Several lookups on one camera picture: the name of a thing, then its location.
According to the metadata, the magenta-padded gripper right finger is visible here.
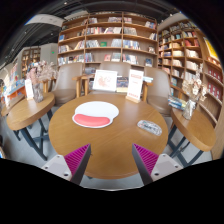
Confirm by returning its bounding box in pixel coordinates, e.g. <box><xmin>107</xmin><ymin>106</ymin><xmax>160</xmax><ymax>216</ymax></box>
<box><xmin>131</xmin><ymin>143</ymin><xmax>184</xmax><ymax>186</ymax></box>

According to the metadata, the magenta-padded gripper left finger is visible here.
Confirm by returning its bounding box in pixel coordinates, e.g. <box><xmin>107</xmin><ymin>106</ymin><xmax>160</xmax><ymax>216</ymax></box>
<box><xmin>41</xmin><ymin>143</ymin><xmax>92</xmax><ymax>186</ymax></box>

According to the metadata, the transparent computer mouse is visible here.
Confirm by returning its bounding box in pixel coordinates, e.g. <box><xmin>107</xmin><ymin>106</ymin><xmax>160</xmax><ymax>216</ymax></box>
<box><xmin>137</xmin><ymin>119</ymin><xmax>163</xmax><ymax>137</ymax></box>

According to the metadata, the white mouse pad red rest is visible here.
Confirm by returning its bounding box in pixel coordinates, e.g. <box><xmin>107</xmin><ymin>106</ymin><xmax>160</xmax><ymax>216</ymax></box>
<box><xmin>71</xmin><ymin>100</ymin><xmax>120</xmax><ymax>129</ymax></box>

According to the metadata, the round wooden side table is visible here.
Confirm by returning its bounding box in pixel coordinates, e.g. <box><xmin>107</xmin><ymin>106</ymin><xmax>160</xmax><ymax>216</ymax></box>
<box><xmin>166</xmin><ymin>107</ymin><xmax>217</xmax><ymax>168</ymax></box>
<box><xmin>5</xmin><ymin>92</ymin><xmax>56</xmax><ymax>161</ymax></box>

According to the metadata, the colourful book stack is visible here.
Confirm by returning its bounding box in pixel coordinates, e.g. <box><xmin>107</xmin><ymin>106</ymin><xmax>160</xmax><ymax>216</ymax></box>
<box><xmin>167</xmin><ymin>95</ymin><xmax>188</xmax><ymax>112</ymax></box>

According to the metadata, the vase with beige dried flowers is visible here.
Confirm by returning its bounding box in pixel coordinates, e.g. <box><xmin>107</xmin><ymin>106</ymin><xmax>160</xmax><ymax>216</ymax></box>
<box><xmin>181</xmin><ymin>63</ymin><xmax>209</xmax><ymax>121</ymax></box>

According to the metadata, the white red table sign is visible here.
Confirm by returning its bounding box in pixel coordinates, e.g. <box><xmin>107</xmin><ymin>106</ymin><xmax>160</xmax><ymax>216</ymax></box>
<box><xmin>125</xmin><ymin>68</ymin><xmax>145</xmax><ymax>104</ymax></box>

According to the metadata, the vase with pink dried flowers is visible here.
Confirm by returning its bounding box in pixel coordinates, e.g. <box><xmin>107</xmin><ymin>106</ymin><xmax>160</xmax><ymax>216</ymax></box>
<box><xmin>26</xmin><ymin>60</ymin><xmax>56</xmax><ymax>104</ymax></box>

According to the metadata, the dark book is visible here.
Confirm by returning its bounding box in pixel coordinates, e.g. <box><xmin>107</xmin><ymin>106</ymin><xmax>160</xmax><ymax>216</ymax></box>
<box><xmin>116</xmin><ymin>76</ymin><xmax>130</xmax><ymax>93</ymax></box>

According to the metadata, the white framed floral picture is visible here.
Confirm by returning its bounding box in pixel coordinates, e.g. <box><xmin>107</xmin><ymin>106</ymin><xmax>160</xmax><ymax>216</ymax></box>
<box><xmin>92</xmin><ymin>69</ymin><xmax>119</xmax><ymax>93</ymax></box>

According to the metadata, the small white sign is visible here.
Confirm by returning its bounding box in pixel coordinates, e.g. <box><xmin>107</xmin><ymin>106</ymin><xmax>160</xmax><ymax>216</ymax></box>
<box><xmin>24</xmin><ymin>78</ymin><xmax>35</xmax><ymax>101</ymax></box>

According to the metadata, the small distant wooden bookshelf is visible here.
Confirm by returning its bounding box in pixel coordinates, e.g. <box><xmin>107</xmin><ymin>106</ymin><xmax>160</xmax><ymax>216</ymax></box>
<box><xmin>20</xmin><ymin>46</ymin><xmax>42</xmax><ymax>79</ymax></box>

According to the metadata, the curved wooden bookshelf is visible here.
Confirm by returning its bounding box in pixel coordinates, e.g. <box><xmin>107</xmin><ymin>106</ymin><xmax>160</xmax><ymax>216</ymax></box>
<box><xmin>157</xmin><ymin>18</ymin><xmax>224</xmax><ymax>128</ymax></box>

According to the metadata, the wide wooden bookshelf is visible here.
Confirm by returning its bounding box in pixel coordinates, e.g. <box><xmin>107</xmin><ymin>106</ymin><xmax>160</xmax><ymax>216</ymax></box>
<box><xmin>57</xmin><ymin>11</ymin><xmax>159</xmax><ymax>76</ymax></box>

